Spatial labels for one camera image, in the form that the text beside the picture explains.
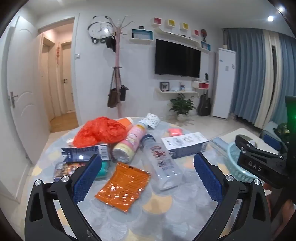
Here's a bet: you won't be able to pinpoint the colourful card game box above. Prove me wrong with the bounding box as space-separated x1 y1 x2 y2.
53 162 86 182

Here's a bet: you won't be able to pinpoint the white blue carton box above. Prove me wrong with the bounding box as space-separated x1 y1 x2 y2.
162 132 209 159

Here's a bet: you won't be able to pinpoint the pink soft packet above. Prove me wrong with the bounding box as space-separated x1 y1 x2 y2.
168 128 183 137

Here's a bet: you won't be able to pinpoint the dark blue carton box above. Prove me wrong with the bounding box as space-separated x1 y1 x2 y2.
61 144 110 163

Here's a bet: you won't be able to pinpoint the teal plastic cup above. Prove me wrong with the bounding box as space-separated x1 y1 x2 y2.
95 161 109 180

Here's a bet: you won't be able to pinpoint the clear plastic bottle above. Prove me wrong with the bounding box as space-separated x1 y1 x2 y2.
141 134 183 191

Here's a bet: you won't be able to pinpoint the orange foil snack packet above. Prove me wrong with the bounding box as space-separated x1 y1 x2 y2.
95 162 151 212

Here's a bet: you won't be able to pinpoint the pink wet wipes canister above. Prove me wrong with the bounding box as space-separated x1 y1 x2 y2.
112 120 148 164

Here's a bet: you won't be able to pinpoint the red plastic bag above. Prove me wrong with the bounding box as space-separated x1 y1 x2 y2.
73 117 127 148

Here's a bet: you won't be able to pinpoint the orange wipes canister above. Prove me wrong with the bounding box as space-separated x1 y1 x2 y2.
117 117 134 132

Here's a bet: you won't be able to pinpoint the white room door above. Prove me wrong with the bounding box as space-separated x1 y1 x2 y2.
7 16 50 165

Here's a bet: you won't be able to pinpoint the person's right hand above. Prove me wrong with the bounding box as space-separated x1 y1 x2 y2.
263 183 295 237

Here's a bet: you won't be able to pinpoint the white coffee table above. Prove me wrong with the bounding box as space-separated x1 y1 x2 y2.
219 128 278 154

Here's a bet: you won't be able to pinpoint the light blue laundry basket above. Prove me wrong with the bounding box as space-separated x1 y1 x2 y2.
224 141 258 182

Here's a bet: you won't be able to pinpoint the teal sofa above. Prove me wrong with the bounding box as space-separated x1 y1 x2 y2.
260 121 288 153

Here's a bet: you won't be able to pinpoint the black gold bag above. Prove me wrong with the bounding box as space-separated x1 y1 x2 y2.
274 123 290 142

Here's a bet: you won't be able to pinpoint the black acoustic guitar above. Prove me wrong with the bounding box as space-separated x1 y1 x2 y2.
197 93 211 116

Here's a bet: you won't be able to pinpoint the potted green plant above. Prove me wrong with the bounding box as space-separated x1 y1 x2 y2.
170 93 196 122

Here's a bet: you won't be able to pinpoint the small figurine on shelf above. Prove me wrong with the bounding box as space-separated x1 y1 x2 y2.
180 82 186 91

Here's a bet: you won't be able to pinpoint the blue white curtains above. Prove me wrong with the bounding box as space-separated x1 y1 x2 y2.
223 28 295 129

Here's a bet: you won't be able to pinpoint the patterned grey tablecloth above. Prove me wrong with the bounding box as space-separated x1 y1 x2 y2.
30 115 260 241

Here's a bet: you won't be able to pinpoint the red paddle ornament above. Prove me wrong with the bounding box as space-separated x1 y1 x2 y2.
201 29 207 42

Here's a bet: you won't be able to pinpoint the small red cube shelf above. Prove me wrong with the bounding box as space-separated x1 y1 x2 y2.
192 29 200 38

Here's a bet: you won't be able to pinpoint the black hanging bag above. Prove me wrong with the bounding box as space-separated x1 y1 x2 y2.
120 85 129 102

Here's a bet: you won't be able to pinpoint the brown hanging handbag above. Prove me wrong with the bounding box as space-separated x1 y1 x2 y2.
107 67 118 108

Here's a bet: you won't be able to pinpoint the white red wall box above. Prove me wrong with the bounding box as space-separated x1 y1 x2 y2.
192 80 209 90

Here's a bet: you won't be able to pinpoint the white floating wall shelf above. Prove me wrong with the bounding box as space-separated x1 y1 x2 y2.
155 88 199 96

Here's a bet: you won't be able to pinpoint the butterfly picture frame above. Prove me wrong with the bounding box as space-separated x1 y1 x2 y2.
159 82 170 92

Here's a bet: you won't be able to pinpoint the small blue wall shelf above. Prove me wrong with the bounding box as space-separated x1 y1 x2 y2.
201 41 211 51

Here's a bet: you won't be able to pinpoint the black wall television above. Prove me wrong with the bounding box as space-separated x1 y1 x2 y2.
154 39 201 78

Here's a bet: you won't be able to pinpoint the curved upper wall shelf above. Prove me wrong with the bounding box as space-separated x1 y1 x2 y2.
154 27 201 48

